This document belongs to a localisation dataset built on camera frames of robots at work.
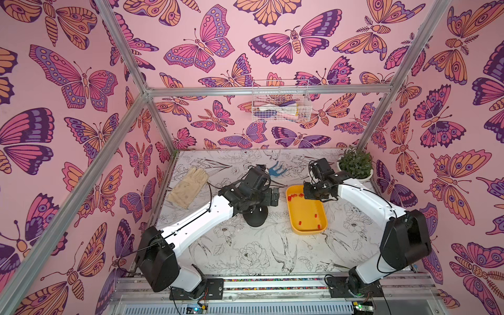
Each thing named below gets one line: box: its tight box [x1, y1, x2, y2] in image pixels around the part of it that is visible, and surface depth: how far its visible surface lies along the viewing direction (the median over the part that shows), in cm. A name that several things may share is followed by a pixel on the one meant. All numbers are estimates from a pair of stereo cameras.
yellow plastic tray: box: [285, 185, 328, 236], surface depth 95 cm
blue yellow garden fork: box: [268, 160, 288, 176], surface depth 112 cm
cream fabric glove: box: [166, 166, 210, 210], surface depth 105 cm
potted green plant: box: [336, 145, 374, 184], surface depth 93 cm
